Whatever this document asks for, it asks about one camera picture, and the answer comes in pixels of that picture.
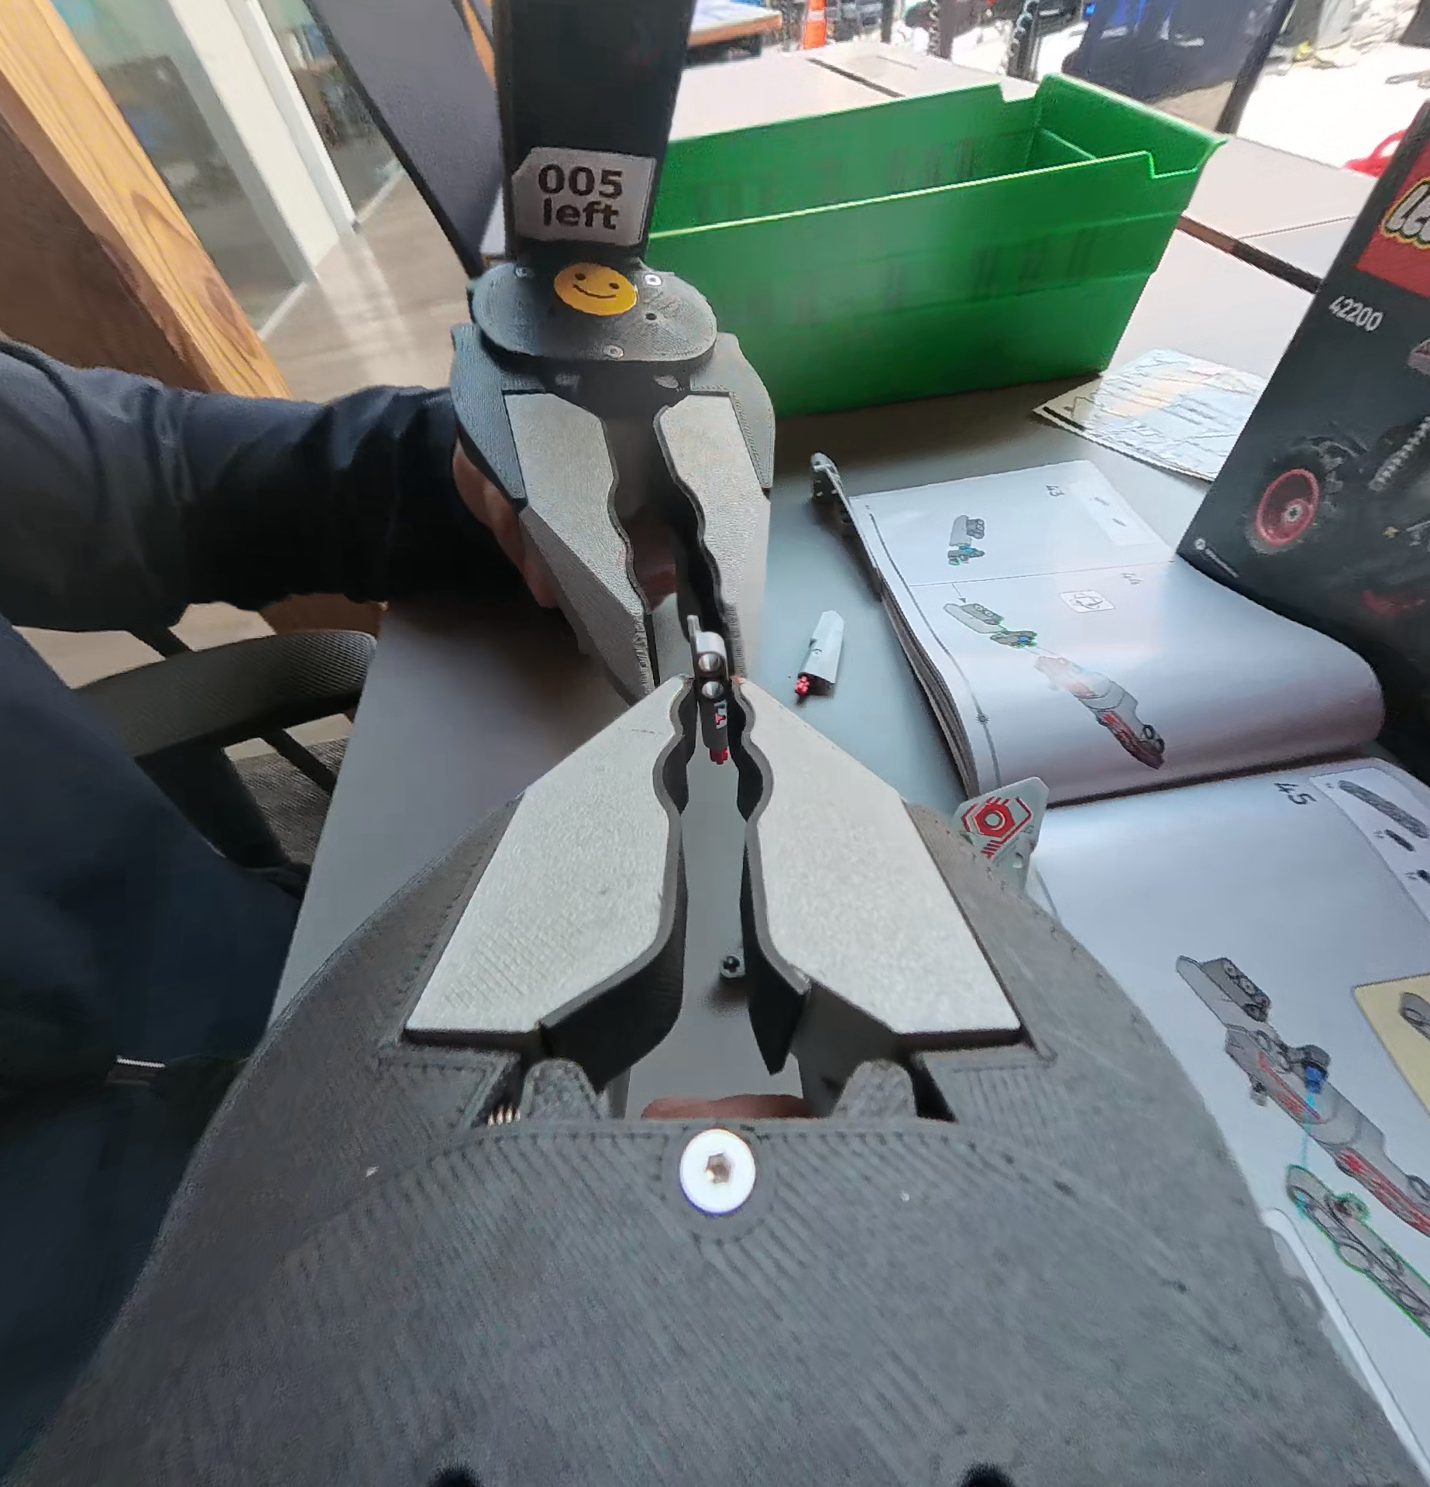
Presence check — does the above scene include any person's left forearm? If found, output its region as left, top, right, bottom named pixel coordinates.
left=0, top=335, right=473, bottom=633

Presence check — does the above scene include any grey lego panel red sticker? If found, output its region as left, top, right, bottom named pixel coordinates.
left=954, top=775, right=1050, bottom=898

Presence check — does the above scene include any small black lego beam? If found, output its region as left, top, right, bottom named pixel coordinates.
left=685, top=614, right=743, bottom=768

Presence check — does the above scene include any wooden partition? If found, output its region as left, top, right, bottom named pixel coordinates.
left=0, top=0, right=293, bottom=401

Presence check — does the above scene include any lego instruction booklet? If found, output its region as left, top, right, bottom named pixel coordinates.
left=844, top=458, right=1430, bottom=1487

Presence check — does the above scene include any grey lego piece red pin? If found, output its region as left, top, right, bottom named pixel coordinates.
left=794, top=608, right=848, bottom=700

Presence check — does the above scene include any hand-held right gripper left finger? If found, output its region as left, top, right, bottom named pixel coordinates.
left=404, top=675, right=687, bottom=1092

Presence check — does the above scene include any dark chair back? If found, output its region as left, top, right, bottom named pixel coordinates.
left=308, top=0, right=508, bottom=274

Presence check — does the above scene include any black office chair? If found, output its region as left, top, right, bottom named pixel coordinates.
left=76, top=627, right=379, bottom=883

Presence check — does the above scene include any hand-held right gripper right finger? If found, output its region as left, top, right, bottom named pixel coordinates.
left=729, top=675, right=1025, bottom=1119

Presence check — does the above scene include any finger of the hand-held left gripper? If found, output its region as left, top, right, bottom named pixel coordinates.
left=652, top=391, right=777, bottom=679
left=504, top=387, right=662, bottom=706

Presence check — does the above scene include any black lego set box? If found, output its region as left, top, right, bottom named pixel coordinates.
left=1179, top=97, right=1430, bottom=768

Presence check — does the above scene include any sticker sheet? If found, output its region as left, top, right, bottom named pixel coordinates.
left=1035, top=347, right=1265, bottom=483

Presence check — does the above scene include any green plastic bin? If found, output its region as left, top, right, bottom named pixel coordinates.
left=646, top=74, right=1229, bottom=418

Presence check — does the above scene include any person's left hand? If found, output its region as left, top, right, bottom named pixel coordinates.
left=452, top=443, right=568, bottom=610

